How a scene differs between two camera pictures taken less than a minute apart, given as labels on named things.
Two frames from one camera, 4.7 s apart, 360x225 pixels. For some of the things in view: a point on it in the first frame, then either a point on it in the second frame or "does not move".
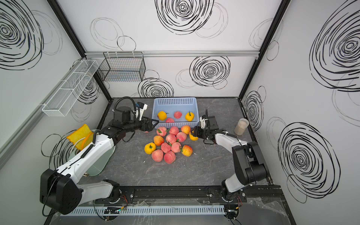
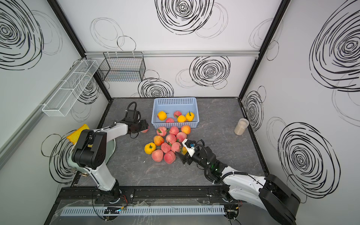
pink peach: (169, 120) does not move
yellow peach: (189, 116) does not move
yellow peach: (193, 138) → (181, 118)
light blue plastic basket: (170, 106) does not move
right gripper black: (197, 131) → (184, 159)
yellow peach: (162, 115) does not move
